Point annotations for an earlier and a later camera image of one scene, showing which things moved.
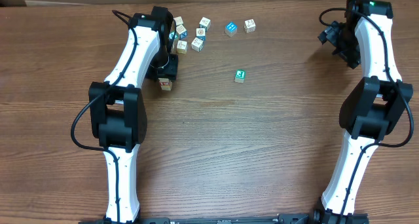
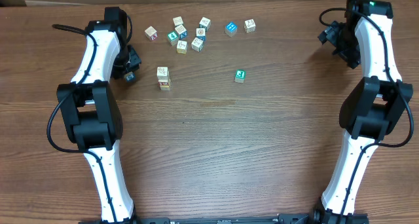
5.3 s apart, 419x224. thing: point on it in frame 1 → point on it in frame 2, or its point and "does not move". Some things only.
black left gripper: (171, 70) → (119, 73)
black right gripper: (331, 34) does not move
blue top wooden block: (231, 29) does not move
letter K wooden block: (249, 25) does not move
